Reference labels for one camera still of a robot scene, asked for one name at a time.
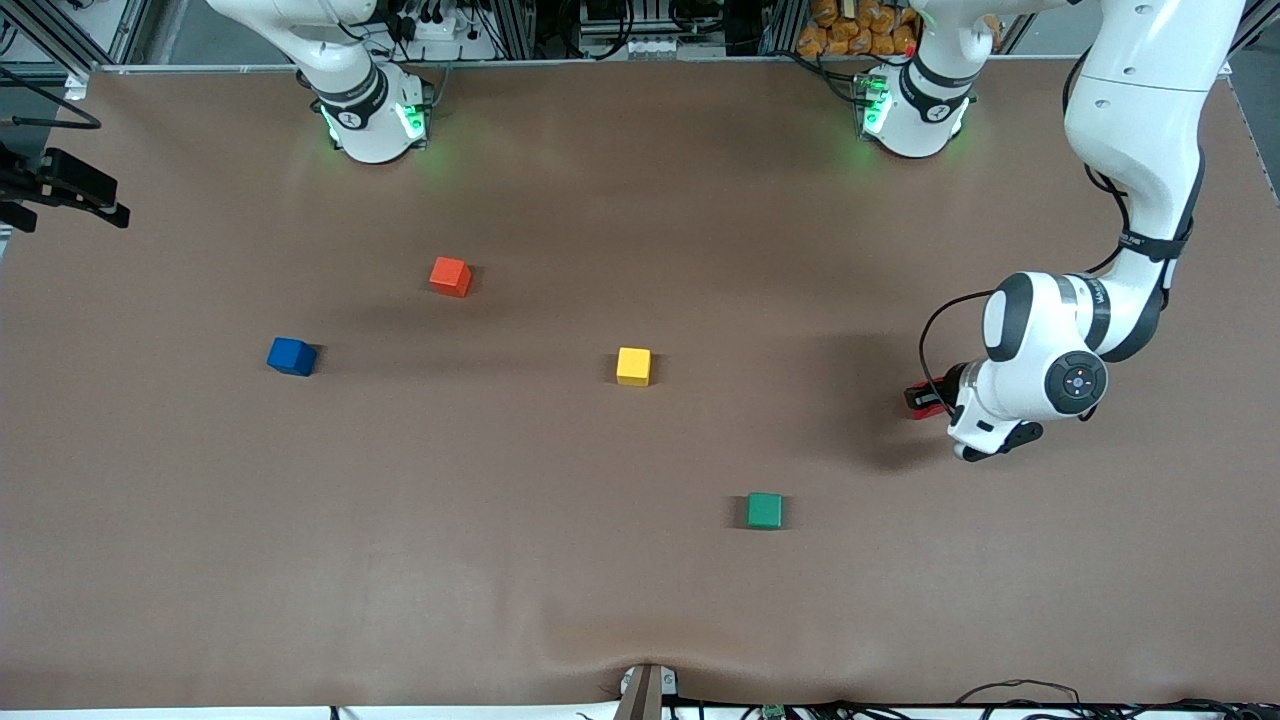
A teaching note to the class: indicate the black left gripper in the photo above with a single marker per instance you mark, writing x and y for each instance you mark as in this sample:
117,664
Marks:
950,388

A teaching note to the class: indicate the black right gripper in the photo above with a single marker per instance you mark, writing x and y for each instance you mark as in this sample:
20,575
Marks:
62,180

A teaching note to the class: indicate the red cube block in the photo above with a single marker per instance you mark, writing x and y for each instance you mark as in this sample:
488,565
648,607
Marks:
928,415

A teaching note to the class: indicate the blue cube block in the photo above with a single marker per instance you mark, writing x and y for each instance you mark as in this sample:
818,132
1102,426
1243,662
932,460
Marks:
290,355

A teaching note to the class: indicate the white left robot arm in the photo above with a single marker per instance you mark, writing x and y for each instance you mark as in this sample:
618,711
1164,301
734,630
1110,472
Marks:
1040,340

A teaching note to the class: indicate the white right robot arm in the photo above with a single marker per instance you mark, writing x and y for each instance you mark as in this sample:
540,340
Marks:
375,140

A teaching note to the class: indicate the green cube block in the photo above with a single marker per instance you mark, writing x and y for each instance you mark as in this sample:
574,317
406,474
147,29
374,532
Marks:
765,510

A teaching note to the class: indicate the yellow cube block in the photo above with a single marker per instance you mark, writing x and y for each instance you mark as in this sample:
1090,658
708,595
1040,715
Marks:
633,365

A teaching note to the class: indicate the brown table mat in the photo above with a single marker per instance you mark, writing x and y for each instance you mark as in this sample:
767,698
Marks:
640,600

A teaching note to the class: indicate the orange mesh bag pile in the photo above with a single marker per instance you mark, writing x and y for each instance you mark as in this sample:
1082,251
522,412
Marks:
850,30

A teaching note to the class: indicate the orange cube block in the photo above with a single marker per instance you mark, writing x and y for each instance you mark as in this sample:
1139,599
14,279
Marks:
450,275

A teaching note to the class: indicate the white power strip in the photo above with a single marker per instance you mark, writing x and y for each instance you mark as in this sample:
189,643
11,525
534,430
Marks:
450,30

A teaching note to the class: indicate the white terminal block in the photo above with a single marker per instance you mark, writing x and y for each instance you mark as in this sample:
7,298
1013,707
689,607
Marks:
652,47

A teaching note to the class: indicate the aluminium frame post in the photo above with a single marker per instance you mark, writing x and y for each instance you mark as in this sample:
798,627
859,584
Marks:
782,25
512,25

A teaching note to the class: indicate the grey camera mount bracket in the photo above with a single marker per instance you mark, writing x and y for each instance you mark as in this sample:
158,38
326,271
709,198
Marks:
640,695

